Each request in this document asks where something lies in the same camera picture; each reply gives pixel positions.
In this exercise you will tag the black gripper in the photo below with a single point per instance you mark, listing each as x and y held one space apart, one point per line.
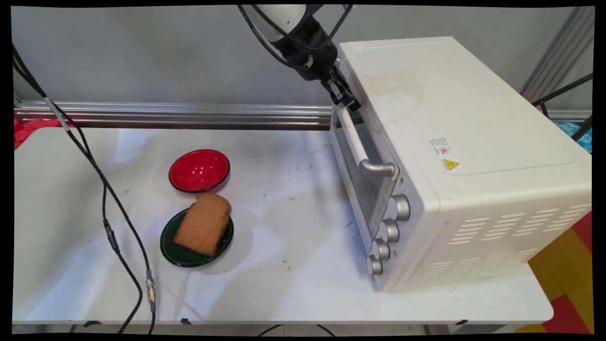
307 47

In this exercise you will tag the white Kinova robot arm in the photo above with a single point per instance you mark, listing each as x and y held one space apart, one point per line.
279 19

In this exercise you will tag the white label sticker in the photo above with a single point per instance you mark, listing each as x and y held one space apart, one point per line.
439 146

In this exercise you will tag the large silver oven knob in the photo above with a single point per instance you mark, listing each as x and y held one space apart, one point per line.
401 207

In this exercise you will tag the yellow warning sticker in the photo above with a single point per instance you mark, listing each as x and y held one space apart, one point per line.
451 165

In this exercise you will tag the cream toaster oven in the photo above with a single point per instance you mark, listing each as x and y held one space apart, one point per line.
473 118

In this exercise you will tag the red bowl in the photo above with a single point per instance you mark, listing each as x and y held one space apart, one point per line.
199 170

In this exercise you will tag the small silver oven knob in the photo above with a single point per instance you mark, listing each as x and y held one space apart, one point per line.
374 265

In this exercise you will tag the brown bread slice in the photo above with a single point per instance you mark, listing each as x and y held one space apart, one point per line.
203 225

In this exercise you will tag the black stand rods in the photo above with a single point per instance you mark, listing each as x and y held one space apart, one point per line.
563 90

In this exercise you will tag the dark green plate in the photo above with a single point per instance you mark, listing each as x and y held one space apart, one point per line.
184 255

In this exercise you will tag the blue patterned mat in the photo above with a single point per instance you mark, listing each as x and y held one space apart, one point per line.
575 132

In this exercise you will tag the yellow foam floor mat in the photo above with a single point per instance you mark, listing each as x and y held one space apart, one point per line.
563 270

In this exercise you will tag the red cloth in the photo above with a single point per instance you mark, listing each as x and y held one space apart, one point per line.
29 132

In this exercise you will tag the red foam floor mat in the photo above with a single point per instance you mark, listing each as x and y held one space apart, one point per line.
568 315

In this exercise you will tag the aluminium rail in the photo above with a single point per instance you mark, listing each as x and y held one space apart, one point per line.
189 113

